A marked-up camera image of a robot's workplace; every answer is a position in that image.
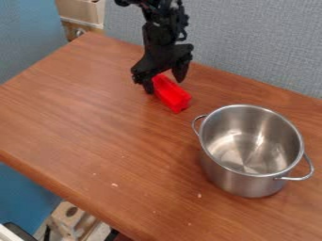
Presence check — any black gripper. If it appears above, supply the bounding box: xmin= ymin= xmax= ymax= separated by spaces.
xmin=131 ymin=23 xmax=194 ymax=94

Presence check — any red plastic block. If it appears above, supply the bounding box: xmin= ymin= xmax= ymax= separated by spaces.
xmin=152 ymin=74 xmax=192 ymax=113

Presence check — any stainless steel pot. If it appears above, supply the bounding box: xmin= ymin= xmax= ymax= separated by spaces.
xmin=191 ymin=104 xmax=314 ymax=198

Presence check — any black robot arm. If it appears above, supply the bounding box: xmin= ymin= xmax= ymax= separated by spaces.
xmin=115 ymin=0 xmax=194 ymax=94

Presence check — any black and white object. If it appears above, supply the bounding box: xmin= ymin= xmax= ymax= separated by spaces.
xmin=0 ymin=222 xmax=37 ymax=241

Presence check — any wooden post with bolt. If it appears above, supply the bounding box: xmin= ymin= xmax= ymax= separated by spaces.
xmin=55 ymin=0 xmax=106 ymax=40

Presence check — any wooden frame under table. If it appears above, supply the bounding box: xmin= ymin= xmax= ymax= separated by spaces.
xmin=32 ymin=201 xmax=111 ymax=241

